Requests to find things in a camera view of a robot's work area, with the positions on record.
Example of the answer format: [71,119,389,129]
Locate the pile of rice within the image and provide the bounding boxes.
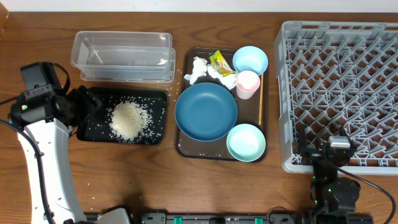
[107,96,165,145]

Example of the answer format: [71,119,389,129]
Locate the pink cup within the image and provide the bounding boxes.
[236,70,261,100]

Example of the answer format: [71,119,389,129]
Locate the dark blue plate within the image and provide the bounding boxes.
[175,82,238,142]

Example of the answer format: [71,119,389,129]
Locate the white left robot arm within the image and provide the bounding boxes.
[8,84,101,223]

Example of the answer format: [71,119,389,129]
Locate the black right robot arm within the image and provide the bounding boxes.
[296,127,361,223]

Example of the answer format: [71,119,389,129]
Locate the grey dishwasher rack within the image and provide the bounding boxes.
[274,21,397,175]

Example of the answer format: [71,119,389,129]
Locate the black rectangular tray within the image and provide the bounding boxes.
[76,87,167,145]

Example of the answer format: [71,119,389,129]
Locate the clear plastic bin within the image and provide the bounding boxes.
[70,31,175,83]

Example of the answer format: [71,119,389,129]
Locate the mint green bowl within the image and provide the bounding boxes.
[226,124,266,162]

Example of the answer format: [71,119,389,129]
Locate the brown serving tray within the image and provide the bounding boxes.
[175,47,268,162]

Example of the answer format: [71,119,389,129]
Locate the wooden chopstick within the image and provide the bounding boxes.
[258,73,264,126]

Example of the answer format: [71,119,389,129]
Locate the crumpled white napkin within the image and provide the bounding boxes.
[207,65,238,90]

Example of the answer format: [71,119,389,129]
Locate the light blue bowl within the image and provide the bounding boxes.
[233,46,269,75]

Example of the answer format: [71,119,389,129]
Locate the yellow green snack wrapper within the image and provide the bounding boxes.
[209,50,236,77]

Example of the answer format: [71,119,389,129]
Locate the crumpled white tissue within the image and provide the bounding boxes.
[183,57,208,85]

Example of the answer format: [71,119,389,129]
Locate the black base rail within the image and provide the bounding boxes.
[83,212,374,224]

